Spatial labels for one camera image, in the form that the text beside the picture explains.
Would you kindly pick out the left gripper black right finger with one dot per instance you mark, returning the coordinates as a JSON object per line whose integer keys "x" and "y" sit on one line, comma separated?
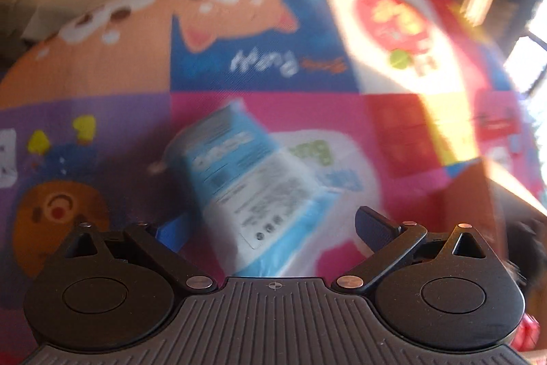
{"x": 393, "y": 247}

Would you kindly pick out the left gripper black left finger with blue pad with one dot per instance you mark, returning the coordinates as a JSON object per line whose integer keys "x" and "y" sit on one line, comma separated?
{"x": 157, "y": 247}

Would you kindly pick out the blue white tissue pack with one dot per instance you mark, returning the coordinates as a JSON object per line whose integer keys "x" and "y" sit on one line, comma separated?
{"x": 257, "y": 201}

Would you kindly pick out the white cardboard box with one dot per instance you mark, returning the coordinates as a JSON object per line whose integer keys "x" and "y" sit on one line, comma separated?
{"x": 510, "y": 218}

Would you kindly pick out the colourful cartoon play mat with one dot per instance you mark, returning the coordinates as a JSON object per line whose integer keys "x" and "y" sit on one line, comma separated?
{"x": 384, "y": 101}

